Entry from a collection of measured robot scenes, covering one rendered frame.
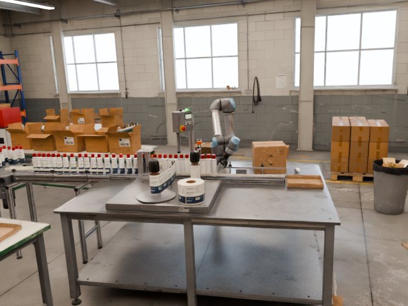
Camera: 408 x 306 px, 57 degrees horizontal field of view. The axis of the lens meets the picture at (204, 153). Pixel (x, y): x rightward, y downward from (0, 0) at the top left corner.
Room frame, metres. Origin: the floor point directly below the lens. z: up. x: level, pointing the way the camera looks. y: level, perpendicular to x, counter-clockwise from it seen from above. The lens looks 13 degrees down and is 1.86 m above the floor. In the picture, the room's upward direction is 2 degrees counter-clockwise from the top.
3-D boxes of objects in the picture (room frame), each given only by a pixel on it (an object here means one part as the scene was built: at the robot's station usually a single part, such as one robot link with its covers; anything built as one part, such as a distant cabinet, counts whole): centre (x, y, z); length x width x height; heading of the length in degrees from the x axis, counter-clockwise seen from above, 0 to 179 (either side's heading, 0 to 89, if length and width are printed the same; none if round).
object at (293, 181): (3.17, -0.88, 0.85); 0.30 x 0.26 x 0.04; 78
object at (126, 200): (2.96, 0.31, 0.86); 0.80 x 0.67 x 0.05; 78
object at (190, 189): (2.71, 0.11, 0.95); 0.20 x 0.20 x 0.14
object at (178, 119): (3.48, 0.19, 1.38); 0.17 x 0.10 x 0.19; 133
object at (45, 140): (5.41, 2.29, 0.97); 0.44 x 0.38 x 0.37; 164
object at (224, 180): (3.37, 0.10, 0.85); 1.65 x 0.11 x 0.05; 78
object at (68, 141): (5.26, 1.87, 0.97); 0.45 x 0.38 x 0.37; 162
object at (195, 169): (3.08, 0.08, 1.03); 0.09 x 0.09 x 0.30
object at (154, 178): (2.82, 0.39, 1.04); 0.09 x 0.09 x 0.29
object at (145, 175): (3.37, 0.53, 1.01); 0.14 x 0.13 x 0.26; 78
